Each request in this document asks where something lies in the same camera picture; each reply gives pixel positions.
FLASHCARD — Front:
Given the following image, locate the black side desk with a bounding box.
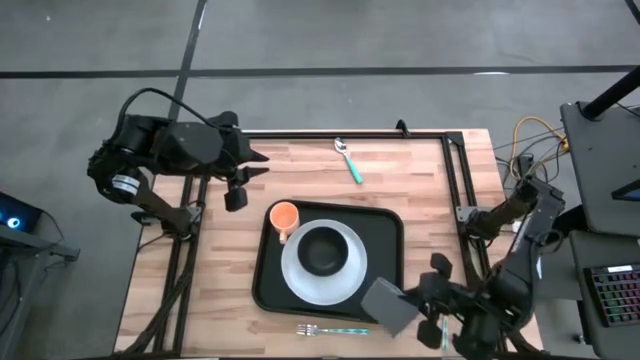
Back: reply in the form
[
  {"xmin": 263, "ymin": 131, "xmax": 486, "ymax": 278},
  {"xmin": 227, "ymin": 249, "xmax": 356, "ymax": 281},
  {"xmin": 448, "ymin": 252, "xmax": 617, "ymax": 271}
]
[{"xmin": 559, "ymin": 101, "xmax": 640, "ymax": 237}]

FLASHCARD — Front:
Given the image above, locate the black cable bundle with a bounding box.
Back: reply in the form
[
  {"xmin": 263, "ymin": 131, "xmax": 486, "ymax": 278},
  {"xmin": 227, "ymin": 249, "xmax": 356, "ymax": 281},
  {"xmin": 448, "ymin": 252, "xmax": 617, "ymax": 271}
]
[{"xmin": 117, "ymin": 234, "xmax": 201, "ymax": 357}]

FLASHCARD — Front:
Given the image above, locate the blue lit computer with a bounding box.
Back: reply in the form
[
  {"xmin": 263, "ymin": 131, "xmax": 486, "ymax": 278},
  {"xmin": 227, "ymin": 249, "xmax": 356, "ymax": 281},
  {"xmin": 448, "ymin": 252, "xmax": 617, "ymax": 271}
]
[{"xmin": 0, "ymin": 191, "xmax": 44, "ymax": 234}]

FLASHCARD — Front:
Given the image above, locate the black pole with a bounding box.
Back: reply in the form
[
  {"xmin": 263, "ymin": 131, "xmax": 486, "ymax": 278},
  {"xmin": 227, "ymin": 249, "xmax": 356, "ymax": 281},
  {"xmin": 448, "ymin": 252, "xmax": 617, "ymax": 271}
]
[{"xmin": 581, "ymin": 64, "xmax": 640, "ymax": 121}]

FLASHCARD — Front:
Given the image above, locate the backlit rainbow keyboard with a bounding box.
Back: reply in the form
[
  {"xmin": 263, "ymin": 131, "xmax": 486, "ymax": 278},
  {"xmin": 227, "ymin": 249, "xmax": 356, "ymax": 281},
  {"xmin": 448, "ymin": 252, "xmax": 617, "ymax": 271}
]
[{"xmin": 582, "ymin": 263, "xmax": 640, "ymax": 329}]

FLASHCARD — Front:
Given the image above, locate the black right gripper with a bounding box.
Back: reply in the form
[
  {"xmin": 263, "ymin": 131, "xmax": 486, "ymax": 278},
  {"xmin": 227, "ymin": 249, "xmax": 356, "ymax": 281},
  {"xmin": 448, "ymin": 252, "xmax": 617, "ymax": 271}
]
[{"xmin": 398, "ymin": 252, "xmax": 470, "ymax": 350}]

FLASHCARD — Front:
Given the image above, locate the black keyboard desk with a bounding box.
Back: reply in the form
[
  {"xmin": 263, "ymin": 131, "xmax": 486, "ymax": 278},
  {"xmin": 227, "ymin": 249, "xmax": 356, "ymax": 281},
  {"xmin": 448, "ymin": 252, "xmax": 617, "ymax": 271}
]
[{"xmin": 568, "ymin": 229, "xmax": 640, "ymax": 360}]

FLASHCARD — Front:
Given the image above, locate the black aluminium table frame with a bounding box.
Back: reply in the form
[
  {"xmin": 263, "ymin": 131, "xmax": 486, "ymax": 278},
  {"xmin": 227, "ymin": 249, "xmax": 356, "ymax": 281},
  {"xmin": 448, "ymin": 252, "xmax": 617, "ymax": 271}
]
[{"xmin": 114, "ymin": 119, "xmax": 531, "ymax": 360}]

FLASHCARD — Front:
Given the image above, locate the fork with teal handle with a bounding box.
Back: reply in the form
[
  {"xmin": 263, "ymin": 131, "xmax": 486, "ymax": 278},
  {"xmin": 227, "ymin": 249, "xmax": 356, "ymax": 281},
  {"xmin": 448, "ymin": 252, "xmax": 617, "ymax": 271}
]
[{"xmin": 295, "ymin": 324, "xmax": 372, "ymax": 337}]

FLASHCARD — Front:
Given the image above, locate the light grey plate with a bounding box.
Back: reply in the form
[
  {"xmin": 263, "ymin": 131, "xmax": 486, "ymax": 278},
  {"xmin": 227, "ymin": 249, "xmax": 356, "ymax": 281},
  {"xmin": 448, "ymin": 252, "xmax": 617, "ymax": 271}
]
[{"xmin": 280, "ymin": 218, "xmax": 369, "ymax": 307}]

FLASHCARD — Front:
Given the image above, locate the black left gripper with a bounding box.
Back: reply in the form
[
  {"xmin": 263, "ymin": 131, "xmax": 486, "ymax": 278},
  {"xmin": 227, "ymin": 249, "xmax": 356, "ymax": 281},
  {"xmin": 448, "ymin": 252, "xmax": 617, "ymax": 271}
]
[{"xmin": 158, "ymin": 110, "xmax": 270, "ymax": 213}]

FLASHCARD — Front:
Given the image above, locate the black serving tray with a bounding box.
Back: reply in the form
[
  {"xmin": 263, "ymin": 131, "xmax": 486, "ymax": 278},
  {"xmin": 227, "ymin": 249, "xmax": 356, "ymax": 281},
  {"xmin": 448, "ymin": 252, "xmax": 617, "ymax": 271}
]
[{"xmin": 251, "ymin": 199, "xmax": 405, "ymax": 324}]

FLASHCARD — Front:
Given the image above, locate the orange plastic cup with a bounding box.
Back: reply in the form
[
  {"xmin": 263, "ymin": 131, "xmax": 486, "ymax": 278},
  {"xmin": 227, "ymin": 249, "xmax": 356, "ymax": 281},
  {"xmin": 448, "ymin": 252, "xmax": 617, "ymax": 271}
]
[{"xmin": 269, "ymin": 201, "xmax": 301, "ymax": 246}]

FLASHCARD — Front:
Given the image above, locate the spoon with teal handle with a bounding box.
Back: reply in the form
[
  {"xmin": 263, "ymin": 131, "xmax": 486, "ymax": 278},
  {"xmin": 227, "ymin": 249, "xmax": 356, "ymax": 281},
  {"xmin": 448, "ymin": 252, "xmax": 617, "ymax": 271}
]
[{"xmin": 333, "ymin": 137, "xmax": 365, "ymax": 185}]

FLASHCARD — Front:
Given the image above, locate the yellow cable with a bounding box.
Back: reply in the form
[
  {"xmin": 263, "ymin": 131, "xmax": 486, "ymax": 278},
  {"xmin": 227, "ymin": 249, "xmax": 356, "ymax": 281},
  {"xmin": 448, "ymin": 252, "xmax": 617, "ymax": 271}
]
[{"xmin": 509, "ymin": 115, "xmax": 570, "ymax": 181}]

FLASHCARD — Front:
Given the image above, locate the grey metal stand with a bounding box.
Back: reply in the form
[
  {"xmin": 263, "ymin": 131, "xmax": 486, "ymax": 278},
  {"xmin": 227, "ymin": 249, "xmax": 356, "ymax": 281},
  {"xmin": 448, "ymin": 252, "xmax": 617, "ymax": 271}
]
[{"xmin": 0, "ymin": 223, "xmax": 81, "ymax": 263}]

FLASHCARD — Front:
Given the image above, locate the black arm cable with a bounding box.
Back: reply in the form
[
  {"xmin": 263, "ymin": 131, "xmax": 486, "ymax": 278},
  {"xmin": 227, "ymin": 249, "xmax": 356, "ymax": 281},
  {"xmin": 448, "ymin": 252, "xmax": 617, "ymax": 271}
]
[{"xmin": 117, "ymin": 87, "xmax": 221, "ymax": 132}]

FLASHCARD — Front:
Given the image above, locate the dark grey napkin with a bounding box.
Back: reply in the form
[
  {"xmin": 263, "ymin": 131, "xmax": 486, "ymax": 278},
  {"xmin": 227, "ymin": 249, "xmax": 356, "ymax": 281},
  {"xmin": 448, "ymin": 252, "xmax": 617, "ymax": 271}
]
[{"xmin": 360, "ymin": 277, "xmax": 421, "ymax": 338}]

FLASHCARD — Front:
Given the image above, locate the black bowl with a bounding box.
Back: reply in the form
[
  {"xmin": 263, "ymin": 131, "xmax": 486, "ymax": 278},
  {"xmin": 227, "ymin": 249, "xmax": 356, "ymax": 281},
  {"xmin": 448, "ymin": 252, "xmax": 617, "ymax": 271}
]
[{"xmin": 296, "ymin": 225, "xmax": 350, "ymax": 278}]

